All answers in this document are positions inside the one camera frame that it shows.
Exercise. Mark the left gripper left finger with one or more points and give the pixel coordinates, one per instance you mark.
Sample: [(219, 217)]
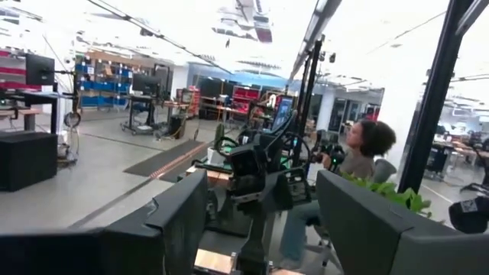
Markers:
[(179, 229)]

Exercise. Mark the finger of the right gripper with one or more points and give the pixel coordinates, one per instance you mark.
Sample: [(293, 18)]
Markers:
[(290, 189)]

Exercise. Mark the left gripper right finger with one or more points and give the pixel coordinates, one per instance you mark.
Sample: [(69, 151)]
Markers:
[(363, 229)]

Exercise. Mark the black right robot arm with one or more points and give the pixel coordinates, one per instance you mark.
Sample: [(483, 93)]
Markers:
[(252, 244)]

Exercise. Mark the green leafy plant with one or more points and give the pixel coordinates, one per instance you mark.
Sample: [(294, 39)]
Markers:
[(389, 191)]

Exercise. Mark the grey office chair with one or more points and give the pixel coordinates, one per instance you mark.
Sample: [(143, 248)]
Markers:
[(386, 170)]

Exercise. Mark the person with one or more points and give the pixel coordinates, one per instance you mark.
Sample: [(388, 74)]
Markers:
[(359, 164)]

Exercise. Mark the blue lit monitor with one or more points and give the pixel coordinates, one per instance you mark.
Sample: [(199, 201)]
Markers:
[(282, 112)]

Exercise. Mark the dark grey floor mat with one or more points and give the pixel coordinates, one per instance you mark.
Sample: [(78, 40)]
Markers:
[(164, 158)]

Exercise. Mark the red shelf unit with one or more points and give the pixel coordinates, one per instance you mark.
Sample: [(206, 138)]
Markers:
[(246, 95)]

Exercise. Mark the black device with white label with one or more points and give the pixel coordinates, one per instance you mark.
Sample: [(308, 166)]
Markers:
[(470, 219)]

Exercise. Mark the black computer monitor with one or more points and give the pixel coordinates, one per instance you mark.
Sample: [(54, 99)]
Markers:
[(40, 70), (145, 84)]

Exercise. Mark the shelf with blue bins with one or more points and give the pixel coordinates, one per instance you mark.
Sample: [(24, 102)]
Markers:
[(99, 86)]

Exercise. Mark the black cabinet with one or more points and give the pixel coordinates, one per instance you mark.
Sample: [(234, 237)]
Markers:
[(26, 160)]

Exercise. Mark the black desk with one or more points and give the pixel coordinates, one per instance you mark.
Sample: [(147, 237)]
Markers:
[(38, 97)]

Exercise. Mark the black metal rig frame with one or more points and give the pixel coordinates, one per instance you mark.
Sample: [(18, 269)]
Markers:
[(431, 114)]

